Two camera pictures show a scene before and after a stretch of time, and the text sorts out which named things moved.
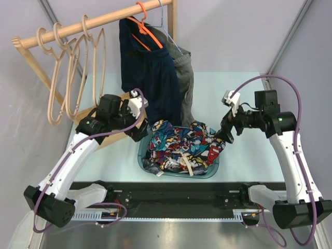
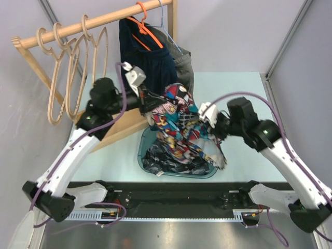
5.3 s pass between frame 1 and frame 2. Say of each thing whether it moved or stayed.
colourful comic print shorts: moved
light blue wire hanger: stayed
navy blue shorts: stayed
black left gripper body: moved
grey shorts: stayed
